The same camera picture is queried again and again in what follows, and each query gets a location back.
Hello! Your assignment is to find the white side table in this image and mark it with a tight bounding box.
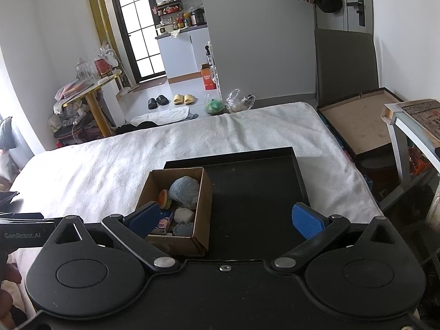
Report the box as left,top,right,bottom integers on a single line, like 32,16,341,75
381,100,440,214

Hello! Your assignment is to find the clear plastic bag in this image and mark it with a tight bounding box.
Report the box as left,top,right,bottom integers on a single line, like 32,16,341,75
226,89,257,113

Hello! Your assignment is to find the green bag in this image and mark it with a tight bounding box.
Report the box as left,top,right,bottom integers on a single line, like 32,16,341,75
205,93,225,114

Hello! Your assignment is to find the white fleece blanket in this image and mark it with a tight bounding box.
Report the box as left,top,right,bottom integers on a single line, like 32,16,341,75
7,101,385,317

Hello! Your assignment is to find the black framed glass door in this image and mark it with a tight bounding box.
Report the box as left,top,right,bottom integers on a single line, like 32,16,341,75
109,0,168,84

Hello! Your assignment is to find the small blue-grey cloth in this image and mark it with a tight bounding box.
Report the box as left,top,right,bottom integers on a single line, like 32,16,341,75
172,222,195,237

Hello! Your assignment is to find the black cloth on floor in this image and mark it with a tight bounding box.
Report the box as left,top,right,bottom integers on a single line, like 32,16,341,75
115,120,157,135

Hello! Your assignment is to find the white kitchen cabinet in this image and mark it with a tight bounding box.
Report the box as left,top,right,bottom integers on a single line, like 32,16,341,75
156,27,212,83

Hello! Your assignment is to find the person's left hand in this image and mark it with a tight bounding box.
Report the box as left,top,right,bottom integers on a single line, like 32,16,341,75
0,250,24,330

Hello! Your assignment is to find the black tray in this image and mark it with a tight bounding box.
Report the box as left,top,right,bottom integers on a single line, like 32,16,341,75
163,147,312,260

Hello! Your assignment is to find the shallow brown framed box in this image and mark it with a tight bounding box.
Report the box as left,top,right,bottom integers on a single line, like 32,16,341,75
316,87,406,160

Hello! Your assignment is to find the round table with yellow leg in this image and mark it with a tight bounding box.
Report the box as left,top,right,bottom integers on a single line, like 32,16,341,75
62,69,123,137

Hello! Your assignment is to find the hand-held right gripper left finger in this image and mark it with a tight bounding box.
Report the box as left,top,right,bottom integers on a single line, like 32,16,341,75
41,200,182,272

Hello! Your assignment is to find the white floor towel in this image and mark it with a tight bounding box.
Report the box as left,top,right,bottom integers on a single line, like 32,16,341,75
130,106,190,126

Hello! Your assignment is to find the white foam piece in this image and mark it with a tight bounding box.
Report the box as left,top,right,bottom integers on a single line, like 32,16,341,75
173,207,194,224

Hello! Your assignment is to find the black door handle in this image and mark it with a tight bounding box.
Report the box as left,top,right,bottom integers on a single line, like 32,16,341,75
346,0,365,27

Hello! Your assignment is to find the red carton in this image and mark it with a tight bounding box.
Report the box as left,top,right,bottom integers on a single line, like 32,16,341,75
200,64,217,90

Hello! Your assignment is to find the brown cardboard box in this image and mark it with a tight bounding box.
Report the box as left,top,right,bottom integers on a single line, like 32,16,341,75
132,167,214,257

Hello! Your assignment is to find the kitchen shelf with bottles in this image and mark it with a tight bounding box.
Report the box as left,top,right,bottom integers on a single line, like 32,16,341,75
153,2,208,31

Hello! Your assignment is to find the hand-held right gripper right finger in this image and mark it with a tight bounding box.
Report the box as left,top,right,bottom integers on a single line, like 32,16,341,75
271,202,418,271

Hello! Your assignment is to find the brown printed board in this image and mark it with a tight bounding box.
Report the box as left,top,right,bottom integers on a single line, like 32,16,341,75
400,99,440,134

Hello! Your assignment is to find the glass jar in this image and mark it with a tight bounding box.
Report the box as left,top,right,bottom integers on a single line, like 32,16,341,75
76,58,92,81

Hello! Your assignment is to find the red canister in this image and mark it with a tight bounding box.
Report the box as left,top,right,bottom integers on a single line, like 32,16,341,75
94,58,111,78

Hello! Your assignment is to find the grey-blue fuzzy cloth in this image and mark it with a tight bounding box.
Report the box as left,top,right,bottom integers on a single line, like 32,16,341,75
168,176,201,211

